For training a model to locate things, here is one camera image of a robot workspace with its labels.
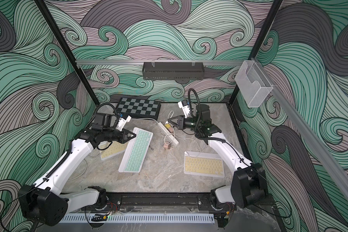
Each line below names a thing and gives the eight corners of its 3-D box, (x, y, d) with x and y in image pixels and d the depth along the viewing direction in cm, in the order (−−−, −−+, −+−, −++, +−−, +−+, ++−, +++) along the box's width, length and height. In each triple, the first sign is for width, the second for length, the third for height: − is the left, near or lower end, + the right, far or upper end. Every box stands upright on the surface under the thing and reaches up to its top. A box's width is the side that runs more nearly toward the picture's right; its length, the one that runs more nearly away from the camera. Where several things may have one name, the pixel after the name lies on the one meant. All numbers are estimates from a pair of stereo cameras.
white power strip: (175, 147, 96) (175, 144, 93) (157, 125, 107) (157, 122, 105) (179, 144, 97) (179, 141, 94) (161, 123, 109) (160, 120, 106)
